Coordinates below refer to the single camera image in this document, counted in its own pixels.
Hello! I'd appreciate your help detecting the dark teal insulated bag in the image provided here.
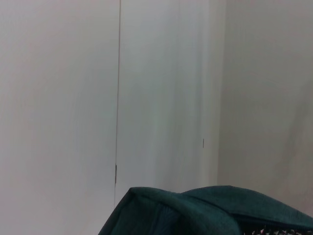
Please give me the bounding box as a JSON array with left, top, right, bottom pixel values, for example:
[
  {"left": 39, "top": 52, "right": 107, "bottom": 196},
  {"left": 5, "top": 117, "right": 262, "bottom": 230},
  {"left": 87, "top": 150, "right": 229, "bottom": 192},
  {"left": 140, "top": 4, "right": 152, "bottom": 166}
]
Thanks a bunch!
[{"left": 97, "top": 185, "right": 313, "bottom": 235}]

